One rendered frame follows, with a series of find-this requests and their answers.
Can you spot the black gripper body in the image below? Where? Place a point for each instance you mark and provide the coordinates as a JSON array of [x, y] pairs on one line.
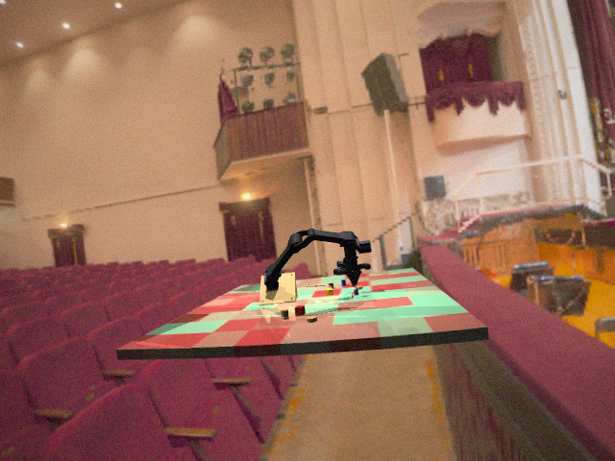
[[351, 265]]

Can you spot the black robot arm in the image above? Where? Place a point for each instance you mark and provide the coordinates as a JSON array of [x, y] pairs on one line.
[[346, 239]]

